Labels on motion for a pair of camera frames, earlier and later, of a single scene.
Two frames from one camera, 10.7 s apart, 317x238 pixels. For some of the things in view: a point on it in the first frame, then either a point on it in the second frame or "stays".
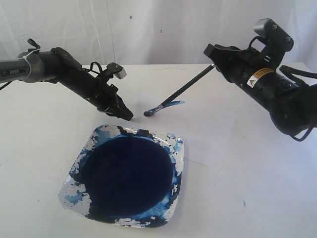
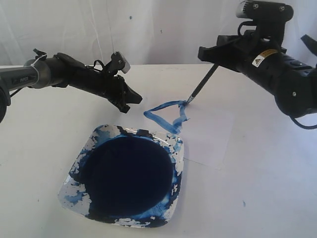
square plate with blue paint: [126, 177] stays
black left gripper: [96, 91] → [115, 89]
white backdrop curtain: [152, 32] stays
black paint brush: [180, 90] → [204, 83]
